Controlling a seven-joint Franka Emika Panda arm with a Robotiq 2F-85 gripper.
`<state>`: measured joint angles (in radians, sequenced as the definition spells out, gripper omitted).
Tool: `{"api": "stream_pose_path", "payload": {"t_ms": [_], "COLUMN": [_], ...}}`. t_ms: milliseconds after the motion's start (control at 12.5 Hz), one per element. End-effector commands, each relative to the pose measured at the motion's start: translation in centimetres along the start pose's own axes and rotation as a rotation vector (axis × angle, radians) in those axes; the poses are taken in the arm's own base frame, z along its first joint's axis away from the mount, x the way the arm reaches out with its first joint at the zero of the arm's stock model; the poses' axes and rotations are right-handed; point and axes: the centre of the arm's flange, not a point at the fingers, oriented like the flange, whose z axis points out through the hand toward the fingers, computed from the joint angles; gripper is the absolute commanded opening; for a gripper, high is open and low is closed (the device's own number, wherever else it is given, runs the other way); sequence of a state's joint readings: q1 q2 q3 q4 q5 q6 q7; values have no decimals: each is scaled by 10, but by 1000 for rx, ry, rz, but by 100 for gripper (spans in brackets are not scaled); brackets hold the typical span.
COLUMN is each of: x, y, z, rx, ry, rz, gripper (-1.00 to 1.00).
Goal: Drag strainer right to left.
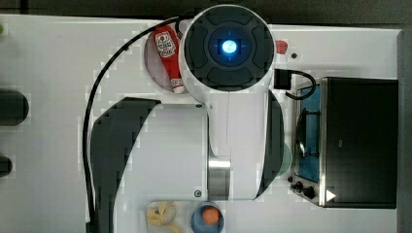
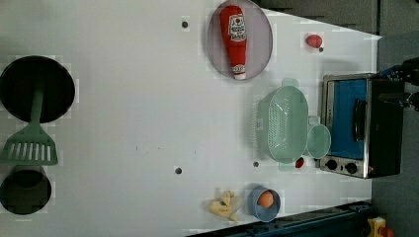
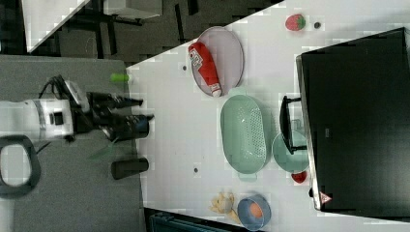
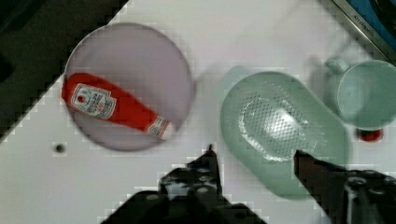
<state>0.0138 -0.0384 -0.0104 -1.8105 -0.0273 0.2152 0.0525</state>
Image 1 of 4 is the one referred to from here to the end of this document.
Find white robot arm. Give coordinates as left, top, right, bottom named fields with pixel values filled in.
left=90, top=5, right=284, bottom=233

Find pink round plate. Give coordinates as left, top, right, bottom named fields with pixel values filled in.
left=145, top=32, right=174, bottom=93

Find red ketchup bottle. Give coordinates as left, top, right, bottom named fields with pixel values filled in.
left=154, top=25, right=185, bottom=94

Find light green plate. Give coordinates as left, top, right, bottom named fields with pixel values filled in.
left=278, top=144, right=292, bottom=177

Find orange ball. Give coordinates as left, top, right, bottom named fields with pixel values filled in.
left=202, top=207, right=221, bottom=225

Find red toy strawberry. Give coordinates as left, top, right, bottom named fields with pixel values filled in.
left=276, top=40, right=288, bottom=54

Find blue bowl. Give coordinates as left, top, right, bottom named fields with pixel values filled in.
left=190, top=202, right=224, bottom=233

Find black toaster oven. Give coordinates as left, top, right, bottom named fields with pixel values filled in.
left=289, top=77, right=398, bottom=209

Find black camera box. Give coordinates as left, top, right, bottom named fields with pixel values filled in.
left=273, top=69, right=316, bottom=101

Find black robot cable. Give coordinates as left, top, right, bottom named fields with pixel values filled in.
left=82, top=16, right=181, bottom=233

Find small black cylinder post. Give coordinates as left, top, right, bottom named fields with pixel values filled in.
left=0, top=156, right=13, bottom=178

